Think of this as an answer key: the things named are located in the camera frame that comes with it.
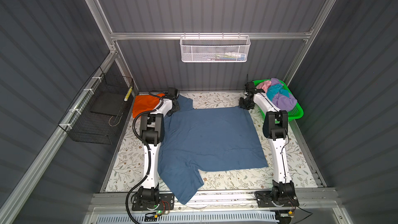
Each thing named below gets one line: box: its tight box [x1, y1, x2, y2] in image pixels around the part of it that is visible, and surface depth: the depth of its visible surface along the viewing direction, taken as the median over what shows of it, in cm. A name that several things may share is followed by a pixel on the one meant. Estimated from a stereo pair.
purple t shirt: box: [271, 77, 298, 112], surface depth 107 cm
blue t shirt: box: [157, 94, 269, 205], surface depth 93 cm
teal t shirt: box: [266, 84, 290, 102], surface depth 111 cm
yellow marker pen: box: [123, 86, 133, 102], surface depth 83 cm
